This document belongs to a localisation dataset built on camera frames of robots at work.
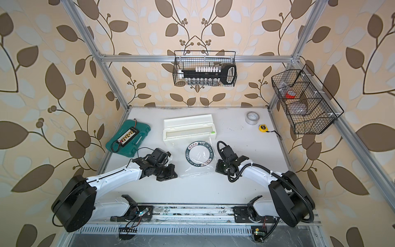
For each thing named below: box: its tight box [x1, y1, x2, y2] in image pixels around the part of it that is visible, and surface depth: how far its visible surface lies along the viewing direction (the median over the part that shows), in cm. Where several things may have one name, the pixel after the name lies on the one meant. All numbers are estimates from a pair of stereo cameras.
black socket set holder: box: [181, 63, 238, 86], surface depth 86 cm
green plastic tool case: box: [105, 119, 151, 157], surface depth 100 cm
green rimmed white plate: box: [185, 140, 215, 168], surface depth 96 cm
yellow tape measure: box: [258, 124, 270, 133], surface depth 107 cm
